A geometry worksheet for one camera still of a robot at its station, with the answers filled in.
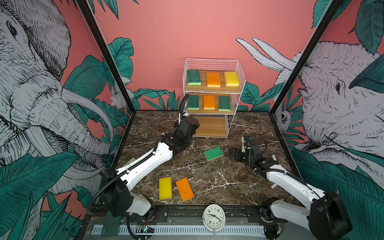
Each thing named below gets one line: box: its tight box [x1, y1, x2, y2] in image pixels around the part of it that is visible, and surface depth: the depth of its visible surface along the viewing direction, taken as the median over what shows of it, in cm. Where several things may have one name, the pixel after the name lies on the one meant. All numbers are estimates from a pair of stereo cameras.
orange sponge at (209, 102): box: [203, 95, 215, 110], surface depth 92 cm
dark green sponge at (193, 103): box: [187, 95, 200, 110], surface depth 92 cm
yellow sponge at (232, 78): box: [224, 71, 240, 87], surface depth 78 cm
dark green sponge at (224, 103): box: [219, 96, 231, 112], surface depth 90 cm
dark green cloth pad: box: [101, 211, 122, 237], surface depth 70 cm
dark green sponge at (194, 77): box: [187, 70, 202, 86], surface depth 79 cm
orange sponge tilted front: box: [175, 177, 195, 202], surface depth 83 cm
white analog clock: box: [199, 204, 229, 236], surface depth 71 cm
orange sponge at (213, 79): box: [206, 72, 221, 88], surface depth 80 cm
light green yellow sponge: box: [203, 146, 224, 162], surface depth 97 cm
